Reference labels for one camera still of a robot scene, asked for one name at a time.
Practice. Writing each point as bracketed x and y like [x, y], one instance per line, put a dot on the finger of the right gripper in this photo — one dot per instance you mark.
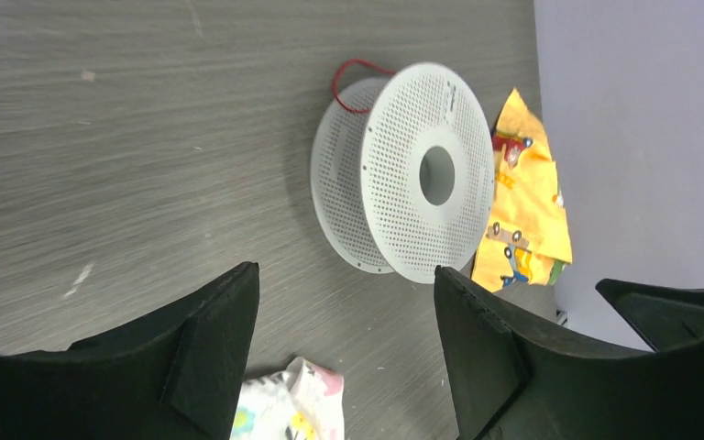
[663, 317]

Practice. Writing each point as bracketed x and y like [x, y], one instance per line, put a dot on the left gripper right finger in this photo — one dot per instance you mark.
[516, 375]

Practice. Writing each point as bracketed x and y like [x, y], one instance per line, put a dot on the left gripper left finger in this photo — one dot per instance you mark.
[173, 373]

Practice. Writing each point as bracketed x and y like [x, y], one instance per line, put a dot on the grey plastic spool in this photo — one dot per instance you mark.
[402, 173]

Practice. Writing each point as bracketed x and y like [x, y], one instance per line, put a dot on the white patterned cloth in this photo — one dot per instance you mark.
[303, 401]

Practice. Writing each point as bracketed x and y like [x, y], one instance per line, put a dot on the yellow patterned cloth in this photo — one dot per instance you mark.
[527, 238]

